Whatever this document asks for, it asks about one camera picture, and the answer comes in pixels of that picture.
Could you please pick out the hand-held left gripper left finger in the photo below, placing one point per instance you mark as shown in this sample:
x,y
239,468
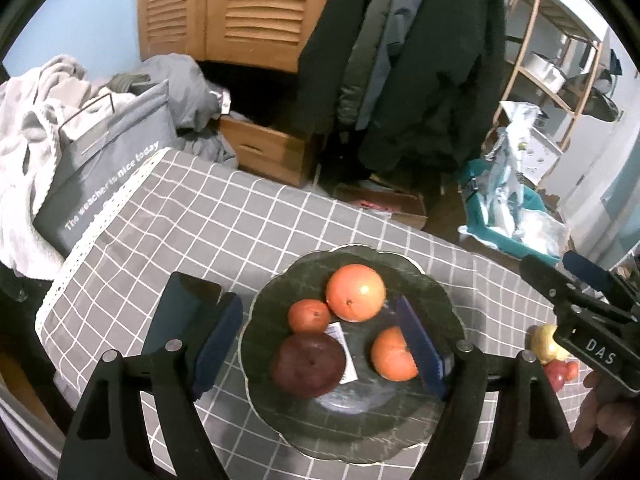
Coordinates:
x,y
217,347

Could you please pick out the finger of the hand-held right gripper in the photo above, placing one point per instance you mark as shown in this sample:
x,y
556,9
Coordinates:
x,y
585,271
542,275

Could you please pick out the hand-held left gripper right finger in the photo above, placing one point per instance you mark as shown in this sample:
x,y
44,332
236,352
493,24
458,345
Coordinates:
x,y
422,347

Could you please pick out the large orange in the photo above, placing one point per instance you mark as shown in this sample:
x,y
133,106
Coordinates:
x,y
356,292
392,355

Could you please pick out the red apple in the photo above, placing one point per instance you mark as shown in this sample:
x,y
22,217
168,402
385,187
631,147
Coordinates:
x,y
560,372
309,365

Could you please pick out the yellow pear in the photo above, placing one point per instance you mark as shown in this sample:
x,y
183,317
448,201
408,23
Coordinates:
x,y
544,342

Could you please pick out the dark green scalloped plate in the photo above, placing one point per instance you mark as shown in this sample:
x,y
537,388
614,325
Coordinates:
x,y
360,410

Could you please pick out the small tangerine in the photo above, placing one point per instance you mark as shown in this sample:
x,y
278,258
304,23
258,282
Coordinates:
x,y
309,316

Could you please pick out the person's right hand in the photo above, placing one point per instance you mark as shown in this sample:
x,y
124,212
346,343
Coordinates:
x,y
600,415

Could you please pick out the clear plastic bag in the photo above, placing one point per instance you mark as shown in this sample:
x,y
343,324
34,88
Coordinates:
x,y
542,232

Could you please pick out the teal plastic basket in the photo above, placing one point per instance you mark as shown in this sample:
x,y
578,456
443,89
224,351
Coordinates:
x,y
505,240

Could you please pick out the black smartphone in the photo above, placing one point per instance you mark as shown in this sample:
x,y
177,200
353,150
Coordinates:
x,y
180,310

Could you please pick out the white door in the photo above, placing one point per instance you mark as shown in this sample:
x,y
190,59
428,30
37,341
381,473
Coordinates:
x,y
600,185

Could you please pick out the white rice bag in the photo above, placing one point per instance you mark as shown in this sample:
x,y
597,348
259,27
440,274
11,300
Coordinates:
x,y
510,170

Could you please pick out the white plastic crate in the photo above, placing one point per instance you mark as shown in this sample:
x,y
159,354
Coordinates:
x,y
537,152

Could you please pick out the small flat cardboard box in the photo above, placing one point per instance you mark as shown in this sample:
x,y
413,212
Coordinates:
x,y
385,202

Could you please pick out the bamboo garment shelf rack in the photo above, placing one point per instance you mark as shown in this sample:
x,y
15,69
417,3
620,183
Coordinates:
x,y
565,105

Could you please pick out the grey hanging bag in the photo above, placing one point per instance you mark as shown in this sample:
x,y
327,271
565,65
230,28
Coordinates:
x,y
602,102

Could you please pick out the white cooking pot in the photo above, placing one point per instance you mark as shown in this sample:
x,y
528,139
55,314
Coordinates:
x,y
547,72

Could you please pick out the wooden drawer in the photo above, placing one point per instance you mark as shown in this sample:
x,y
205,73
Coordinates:
x,y
265,150

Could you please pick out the black hooded coat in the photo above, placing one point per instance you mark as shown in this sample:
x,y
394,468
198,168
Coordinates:
x,y
440,85

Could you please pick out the grey fabric storage basket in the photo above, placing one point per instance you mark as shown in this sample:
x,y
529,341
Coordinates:
x,y
105,160

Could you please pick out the grey clothes pile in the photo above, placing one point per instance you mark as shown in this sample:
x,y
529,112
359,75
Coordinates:
x,y
175,90

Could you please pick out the white storage box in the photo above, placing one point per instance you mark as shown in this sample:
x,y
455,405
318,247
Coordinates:
x,y
575,5

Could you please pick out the olive jacket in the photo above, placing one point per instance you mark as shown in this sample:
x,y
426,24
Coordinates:
x,y
360,75

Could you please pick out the white fluffy robe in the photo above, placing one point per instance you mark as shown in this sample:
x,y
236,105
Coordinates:
x,y
30,125

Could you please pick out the grey-blue jacket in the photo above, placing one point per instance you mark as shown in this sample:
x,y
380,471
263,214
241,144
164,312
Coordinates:
x,y
397,20

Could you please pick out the black plain coat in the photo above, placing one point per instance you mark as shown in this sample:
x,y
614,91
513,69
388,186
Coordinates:
x,y
325,60

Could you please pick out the wooden louvered wardrobe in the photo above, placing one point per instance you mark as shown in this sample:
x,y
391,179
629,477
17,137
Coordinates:
x,y
225,10

